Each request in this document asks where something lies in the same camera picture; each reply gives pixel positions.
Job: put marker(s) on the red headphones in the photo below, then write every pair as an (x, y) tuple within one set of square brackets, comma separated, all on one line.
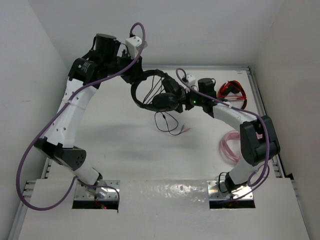
[(232, 91)]

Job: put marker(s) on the white front cover board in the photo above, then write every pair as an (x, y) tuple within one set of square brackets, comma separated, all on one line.
[(173, 210)]

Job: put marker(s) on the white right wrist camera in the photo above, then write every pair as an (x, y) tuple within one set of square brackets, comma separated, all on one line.
[(190, 81)]

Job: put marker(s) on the black headphones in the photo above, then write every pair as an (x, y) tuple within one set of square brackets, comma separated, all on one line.
[(171, 99)]

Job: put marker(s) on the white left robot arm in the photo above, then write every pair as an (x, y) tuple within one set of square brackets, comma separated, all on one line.
[(58, 141)]

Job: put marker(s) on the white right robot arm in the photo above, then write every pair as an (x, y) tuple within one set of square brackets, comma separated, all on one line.
[(258, 139)]

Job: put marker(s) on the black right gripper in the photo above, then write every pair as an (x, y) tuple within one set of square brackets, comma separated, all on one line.
[(185, 102)]

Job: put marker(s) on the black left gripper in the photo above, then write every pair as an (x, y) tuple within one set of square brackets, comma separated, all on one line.
[(135, 73)]

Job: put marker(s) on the pink headphones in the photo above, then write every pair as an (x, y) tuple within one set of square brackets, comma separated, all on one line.
[(229, 147)]

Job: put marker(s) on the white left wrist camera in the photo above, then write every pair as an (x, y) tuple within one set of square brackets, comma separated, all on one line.
[(133, 45)]

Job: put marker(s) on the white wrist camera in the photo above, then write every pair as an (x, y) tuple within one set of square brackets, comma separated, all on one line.
[(190, 81), (133, 45)]

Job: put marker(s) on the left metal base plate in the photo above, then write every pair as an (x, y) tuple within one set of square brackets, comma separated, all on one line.
[(108, 192)]

